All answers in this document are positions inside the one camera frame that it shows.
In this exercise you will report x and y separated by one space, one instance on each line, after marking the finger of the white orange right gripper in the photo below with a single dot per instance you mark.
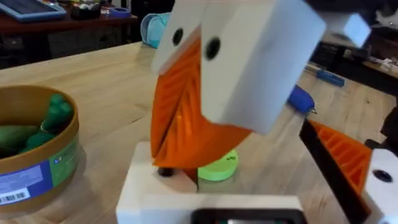
248 71
174 81

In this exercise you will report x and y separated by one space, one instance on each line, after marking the blue electric screwdriver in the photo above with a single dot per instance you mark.
300 100

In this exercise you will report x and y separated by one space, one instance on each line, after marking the green disc with holes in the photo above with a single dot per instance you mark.
220 168

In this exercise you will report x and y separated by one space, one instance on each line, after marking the blue-rimmed flat tray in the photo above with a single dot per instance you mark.
31 9

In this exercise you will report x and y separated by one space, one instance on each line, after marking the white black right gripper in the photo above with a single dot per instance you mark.
351 28

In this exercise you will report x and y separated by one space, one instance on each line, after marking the brown tub with green toys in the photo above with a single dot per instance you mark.
34 146

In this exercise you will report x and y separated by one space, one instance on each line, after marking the black box of small items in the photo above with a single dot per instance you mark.
88 11

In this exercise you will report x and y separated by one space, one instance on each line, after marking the bare white left gripper left finger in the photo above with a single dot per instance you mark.
146 180

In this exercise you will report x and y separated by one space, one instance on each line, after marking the white orange left gripper right finger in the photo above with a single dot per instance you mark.
339 161

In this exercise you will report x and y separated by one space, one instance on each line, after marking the blue tape roll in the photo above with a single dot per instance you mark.
119 12

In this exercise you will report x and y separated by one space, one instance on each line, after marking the pale blue plastic container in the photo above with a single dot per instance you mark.
155 29

